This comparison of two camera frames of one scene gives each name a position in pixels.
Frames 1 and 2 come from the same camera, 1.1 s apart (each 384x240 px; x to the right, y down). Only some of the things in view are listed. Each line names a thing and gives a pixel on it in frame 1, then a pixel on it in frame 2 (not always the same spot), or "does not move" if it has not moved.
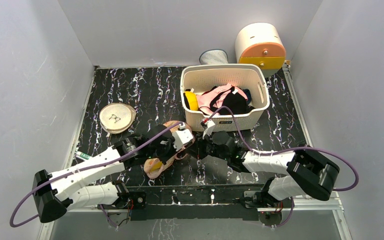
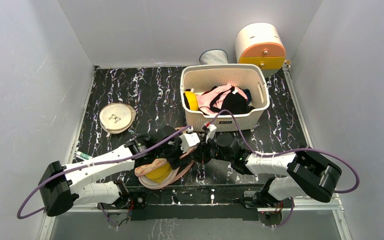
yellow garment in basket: [192, 100] does not move
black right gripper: [210, 145] does not move
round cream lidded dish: [116, 118] does not move
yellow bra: [156, 166] to [160, 175]
